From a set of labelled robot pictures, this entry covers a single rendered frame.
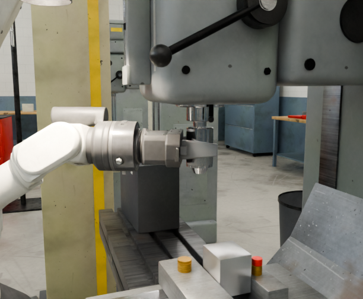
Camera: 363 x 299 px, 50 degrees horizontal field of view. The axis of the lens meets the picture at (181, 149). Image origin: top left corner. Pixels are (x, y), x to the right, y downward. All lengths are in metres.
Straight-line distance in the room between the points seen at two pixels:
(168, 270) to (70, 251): 1.94
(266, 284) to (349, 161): 0.42
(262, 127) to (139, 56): 7.43
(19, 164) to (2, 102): 9.00
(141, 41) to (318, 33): 0.27
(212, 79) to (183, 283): 0.30
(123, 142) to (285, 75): 0.28
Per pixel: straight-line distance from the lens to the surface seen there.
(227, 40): 0.59
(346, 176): 0.95
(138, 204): 1.07
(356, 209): 0.91
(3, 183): 0.73
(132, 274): 0.87
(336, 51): 0.67
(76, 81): 2.36
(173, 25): 0.57
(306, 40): 0.64
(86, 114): 0.71
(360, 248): 0.87
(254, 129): 7.93
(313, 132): 1.03
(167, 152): 0.63
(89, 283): 2.64
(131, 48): 0.63
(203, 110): 0.66
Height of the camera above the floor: 1.33
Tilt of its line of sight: 9 degrees down
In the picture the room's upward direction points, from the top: straight up
